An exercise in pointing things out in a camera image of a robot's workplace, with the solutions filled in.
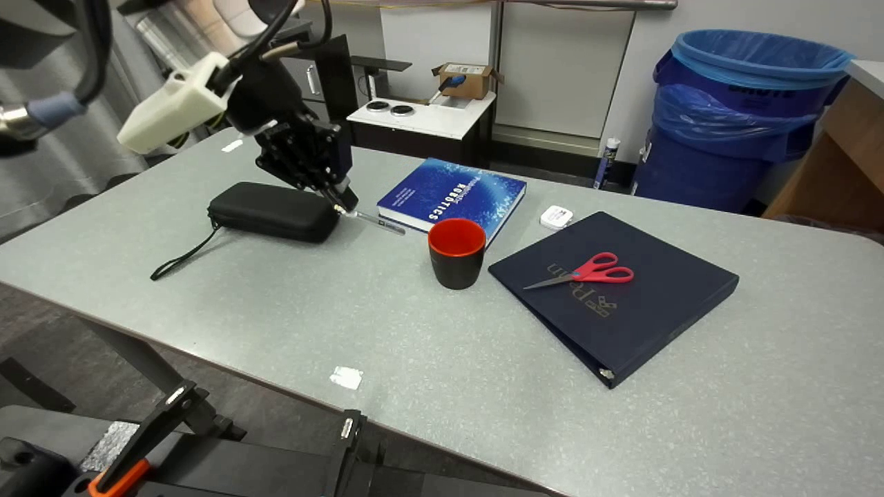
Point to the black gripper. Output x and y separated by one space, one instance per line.
302 154

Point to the Franka robot arm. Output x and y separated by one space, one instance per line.
176 104

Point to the white tape patch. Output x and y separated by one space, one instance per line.
234 145
347 377

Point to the blue hardcover book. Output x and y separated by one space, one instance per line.
452 198

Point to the low white topped table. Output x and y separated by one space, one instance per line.
430 123

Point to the black cabinet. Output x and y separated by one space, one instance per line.
338 72

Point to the red and black cup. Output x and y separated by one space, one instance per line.
458 256

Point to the open cardboard box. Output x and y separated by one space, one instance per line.
465 82

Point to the small white square block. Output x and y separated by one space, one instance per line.
556 216

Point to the black equipment base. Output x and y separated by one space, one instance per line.
278 464

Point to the grey curtain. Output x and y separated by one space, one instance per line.
56 174

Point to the navy blue binder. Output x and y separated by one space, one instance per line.
626 304

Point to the large blue trash bin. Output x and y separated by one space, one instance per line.
708 148

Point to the blue bin with liner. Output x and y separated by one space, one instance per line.
760 56

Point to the wooden desk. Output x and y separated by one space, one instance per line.
843 155

